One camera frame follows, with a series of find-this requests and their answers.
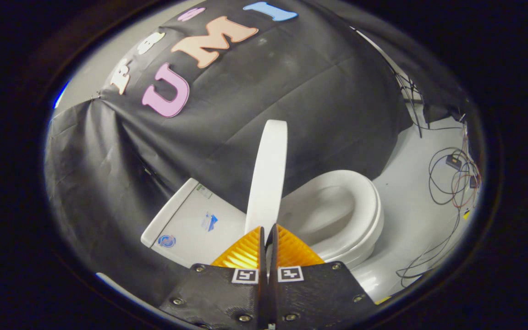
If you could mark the black power adapter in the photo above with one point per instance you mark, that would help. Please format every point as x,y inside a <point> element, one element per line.
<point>453,162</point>

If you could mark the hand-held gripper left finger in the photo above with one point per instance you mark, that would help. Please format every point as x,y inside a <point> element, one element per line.
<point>218,293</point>

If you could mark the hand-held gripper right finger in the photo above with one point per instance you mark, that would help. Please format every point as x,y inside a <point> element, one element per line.
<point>319,293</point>

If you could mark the white toilet seat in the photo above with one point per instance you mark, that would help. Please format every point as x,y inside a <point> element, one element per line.
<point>369,201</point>

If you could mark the white toilet lid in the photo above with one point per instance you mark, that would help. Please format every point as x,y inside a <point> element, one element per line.
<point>268,174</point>

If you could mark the black backdrop cloth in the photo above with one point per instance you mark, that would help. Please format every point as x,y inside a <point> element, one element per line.
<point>291,91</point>

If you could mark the black tripod stand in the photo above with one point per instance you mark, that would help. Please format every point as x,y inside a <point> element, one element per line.
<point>410,101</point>

